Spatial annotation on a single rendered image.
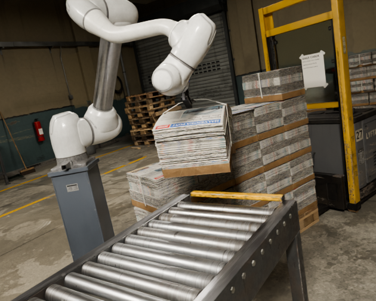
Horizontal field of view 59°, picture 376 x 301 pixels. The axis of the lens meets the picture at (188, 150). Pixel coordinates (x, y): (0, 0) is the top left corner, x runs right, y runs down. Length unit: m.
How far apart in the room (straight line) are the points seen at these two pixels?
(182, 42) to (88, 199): 0.97
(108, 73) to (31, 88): 7.40
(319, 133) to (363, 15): 5.46
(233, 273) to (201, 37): 0.71
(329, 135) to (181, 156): 2.06
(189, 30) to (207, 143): 0.44
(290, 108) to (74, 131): 1.59
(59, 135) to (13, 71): 7.23
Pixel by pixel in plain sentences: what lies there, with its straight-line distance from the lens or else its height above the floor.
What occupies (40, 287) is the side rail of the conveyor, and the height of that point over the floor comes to 0.80.
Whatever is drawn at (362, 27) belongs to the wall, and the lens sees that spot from 8.46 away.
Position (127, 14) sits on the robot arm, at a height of 1.65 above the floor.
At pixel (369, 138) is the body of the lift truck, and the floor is 0.56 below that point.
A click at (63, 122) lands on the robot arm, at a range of 1.74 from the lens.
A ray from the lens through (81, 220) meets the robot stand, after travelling 1.82.
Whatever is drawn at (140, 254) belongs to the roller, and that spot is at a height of 0.79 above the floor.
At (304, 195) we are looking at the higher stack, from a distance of 2.86.
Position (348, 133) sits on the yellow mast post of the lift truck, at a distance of 2.97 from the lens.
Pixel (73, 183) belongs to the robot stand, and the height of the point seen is 0.92.
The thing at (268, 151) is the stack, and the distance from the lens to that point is 2.46.
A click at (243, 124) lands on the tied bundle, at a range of 2.26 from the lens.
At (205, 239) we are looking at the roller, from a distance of 1.14.
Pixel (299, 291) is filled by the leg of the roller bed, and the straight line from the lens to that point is 1.48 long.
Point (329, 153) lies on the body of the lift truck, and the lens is 3.28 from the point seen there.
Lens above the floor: 1.29
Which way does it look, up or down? 11 degrees down
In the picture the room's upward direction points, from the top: 10 degrees counter-clockwise
